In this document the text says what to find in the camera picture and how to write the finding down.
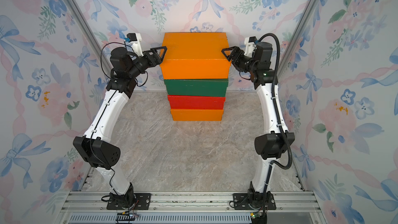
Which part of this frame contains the orange shoebox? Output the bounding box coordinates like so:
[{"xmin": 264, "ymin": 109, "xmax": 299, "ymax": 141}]
[
  {"xmin": 160, "ymin": 32, "xmax": 231, "ymax": 79},
  {"xmin": 171, "ymin": 109, "xmax": 224, "ymax": 121}
]

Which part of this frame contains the green shoebox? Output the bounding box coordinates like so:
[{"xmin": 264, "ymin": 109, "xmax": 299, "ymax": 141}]
[{"xmin": 164, "ymin": 79, "xmax": 229, "ymax": 97}]

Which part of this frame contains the red shoebox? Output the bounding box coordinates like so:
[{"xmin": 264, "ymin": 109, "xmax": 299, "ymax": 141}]
[{"xmin": 167, "ymin": 95, "xmax": 226, "ymax": 110}]

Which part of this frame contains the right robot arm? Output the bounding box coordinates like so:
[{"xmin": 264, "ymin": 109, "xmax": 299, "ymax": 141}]
[{"xmin": 221, "ymin": 41, "xmax": 295, "ymax": 210}]

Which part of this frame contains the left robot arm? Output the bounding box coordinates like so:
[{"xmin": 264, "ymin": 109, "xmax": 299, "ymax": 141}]
[{"xmin": 73, "ymin": 46, "xmax": 167, "ymax": 210}]

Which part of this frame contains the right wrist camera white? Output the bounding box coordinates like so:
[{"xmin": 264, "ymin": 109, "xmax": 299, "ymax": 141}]
[{"xmin": 244, "ymin": 36, "xmax": 257, "ymax": 57}]

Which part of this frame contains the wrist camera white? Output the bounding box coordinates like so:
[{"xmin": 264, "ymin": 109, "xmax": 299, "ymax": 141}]
[
  {"xmin": 244, "ymin": 36, "xmax": 257, "ymax": 57},
  {"xmin": 125, "ymin": 33, "xmax": 143, "ymax": 57}
]

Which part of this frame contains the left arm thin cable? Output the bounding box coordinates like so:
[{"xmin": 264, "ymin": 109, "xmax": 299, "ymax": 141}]
[{"xmin": 100, "ymin": 41, "xmax": 148, "ymax": 88}]

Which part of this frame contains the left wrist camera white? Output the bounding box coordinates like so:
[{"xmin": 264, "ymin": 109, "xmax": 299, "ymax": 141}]
[{"xmin": 125, "ymin": 33, "xmax": 143, "ymax": 57}]

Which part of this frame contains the left corner aluminium post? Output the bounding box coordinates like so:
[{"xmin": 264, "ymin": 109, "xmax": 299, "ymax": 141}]
[{"xmin": 65, "ymin": 0, "xmax": 112, "ymax": 72}]

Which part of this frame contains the corner aluminium post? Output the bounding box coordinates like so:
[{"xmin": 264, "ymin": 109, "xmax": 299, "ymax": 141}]
[
  {"xmin": 65, "ymin": 0, "xmax": 112, "ymax": 72},
  {"xmin": 277, "ymin": 0, "xmax": 319, "ymax": 77}
]

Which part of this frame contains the right corner aluminium post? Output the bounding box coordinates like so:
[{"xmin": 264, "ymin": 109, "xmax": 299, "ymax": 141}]
[{"xmin": 277, "ymin": 0, "xmax": 319, "ymax": 77}]

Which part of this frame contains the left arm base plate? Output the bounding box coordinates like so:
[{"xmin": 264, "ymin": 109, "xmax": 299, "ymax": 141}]
[{"xmin": 106, "ymin": 193, "xmax": 152, "ymax": 211}]

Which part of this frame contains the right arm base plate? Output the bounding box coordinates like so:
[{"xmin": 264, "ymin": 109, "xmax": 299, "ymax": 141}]
[{"xmin": 229, "ymin": 192, "xmax": 277, "ymax": 211}]

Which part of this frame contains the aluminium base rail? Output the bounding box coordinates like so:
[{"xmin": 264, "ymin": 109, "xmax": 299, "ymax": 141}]
[{"xmin": 55, "ymin": 191, "xmax": 326, "ymax": 224}]

